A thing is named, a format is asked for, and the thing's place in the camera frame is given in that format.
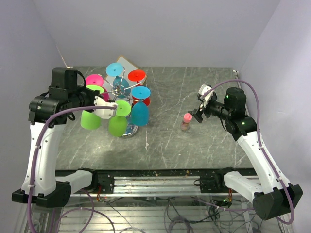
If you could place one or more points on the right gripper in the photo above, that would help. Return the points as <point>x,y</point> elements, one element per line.
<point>197,113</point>

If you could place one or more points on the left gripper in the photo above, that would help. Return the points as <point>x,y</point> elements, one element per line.
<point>92,92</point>

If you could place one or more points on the magenta plastic wine glass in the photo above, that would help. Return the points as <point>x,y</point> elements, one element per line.
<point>97,80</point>

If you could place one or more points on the green wine glass front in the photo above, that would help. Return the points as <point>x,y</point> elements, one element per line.
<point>89,120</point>

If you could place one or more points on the green wine glass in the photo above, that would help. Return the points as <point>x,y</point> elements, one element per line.
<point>118,124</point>
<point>89,120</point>

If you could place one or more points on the blue wine glass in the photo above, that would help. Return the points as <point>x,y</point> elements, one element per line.
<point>140,111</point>
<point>120,84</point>

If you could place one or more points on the red plastic wine glass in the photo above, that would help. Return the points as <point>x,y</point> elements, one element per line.
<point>137,76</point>

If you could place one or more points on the chrome wine glass rack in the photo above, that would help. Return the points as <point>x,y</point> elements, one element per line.
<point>129,99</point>

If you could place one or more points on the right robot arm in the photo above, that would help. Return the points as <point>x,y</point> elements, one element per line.
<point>252,145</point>

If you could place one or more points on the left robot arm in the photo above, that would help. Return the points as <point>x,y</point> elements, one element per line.
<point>48,115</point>

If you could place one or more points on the small pink-capped bottle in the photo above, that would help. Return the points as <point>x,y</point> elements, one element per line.
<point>185,125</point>

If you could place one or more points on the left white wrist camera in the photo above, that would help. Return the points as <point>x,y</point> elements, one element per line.
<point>103,109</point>

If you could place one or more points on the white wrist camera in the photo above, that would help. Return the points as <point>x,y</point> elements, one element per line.
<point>103,109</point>
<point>204,95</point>

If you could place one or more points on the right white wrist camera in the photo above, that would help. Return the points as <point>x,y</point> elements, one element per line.
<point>204,95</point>

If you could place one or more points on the small whiteboard with wooden frame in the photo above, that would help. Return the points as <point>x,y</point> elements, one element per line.
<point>128,66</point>

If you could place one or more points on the aluminium mounting rail frame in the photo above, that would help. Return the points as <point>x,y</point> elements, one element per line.
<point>167,182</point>

